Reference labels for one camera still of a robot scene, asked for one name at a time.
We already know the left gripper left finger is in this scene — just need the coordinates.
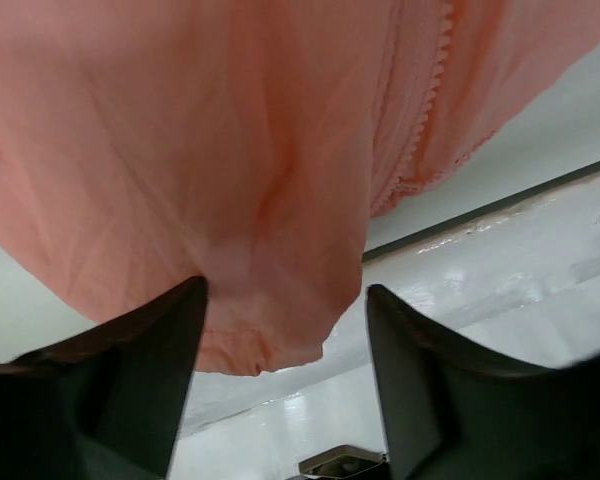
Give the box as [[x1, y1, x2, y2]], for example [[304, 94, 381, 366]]
[[0, 277, 208, 479]]

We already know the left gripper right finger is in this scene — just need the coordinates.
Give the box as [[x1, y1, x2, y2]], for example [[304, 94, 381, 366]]
[[366, 285, 600, 480]]

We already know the pink jacket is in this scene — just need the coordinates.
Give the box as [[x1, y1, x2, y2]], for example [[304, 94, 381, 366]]
[[0, 1, 600, 376]]

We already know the white front cover panel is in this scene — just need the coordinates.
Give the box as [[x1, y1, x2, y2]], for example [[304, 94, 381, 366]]
[[169, 163, 600, 479]]

